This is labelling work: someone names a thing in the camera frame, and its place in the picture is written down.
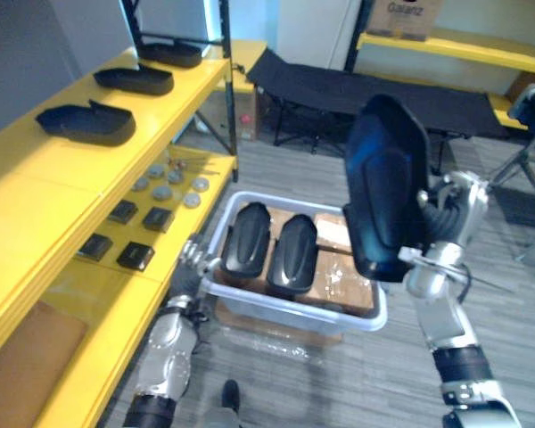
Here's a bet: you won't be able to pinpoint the brown cardboard box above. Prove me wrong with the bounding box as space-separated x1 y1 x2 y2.
313 212 354 253
293 248 376 314

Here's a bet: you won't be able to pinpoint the black plastic housing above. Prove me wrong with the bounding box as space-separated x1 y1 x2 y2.
35 99 137 148
93 63 176 96
219 202 273 280
266 214 319 296
342 94 431 284
137 40 204 70

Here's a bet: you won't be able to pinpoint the thin metal rods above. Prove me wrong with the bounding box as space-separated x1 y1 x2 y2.
168 150 225 177

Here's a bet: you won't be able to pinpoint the black chair with silver legs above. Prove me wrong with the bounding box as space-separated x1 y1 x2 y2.
489 83 535 265

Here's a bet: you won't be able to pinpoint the yellow shelf with black posts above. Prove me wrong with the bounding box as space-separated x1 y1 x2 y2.
343 0 535 131

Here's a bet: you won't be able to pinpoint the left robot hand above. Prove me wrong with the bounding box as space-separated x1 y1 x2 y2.
169 234 222 305

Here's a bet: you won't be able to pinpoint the small black box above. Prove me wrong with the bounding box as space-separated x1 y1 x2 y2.
77 233 114 262
116 241 156 271
142 206 177 234
106 200 140 226

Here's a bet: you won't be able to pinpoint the yellow shelf unit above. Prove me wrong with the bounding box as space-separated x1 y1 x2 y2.
0 38 268 428

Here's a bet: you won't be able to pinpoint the printed cardboard box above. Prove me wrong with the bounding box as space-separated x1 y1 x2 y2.
366 0 446 43

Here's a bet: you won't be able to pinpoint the white plastic bin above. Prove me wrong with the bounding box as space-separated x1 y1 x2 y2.
198 191 390 333

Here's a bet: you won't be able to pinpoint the black folding cot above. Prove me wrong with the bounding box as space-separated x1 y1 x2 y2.
246 47 514 176

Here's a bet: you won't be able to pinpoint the clear plastic sheet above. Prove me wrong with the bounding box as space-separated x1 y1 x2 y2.
212 301 345 358

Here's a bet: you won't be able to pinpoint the white cabinet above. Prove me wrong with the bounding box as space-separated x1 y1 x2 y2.
276 0 363 71

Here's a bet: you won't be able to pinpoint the black shelf post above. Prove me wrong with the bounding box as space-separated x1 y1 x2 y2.
219 0 241 183

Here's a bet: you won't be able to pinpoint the brown cardboard sheet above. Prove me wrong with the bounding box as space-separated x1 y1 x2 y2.
0 300 89 428

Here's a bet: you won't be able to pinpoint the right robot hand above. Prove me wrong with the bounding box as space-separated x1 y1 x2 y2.
399 170 491 268

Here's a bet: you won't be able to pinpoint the dark robot foot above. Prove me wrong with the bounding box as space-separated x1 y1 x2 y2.
220 379 243 414

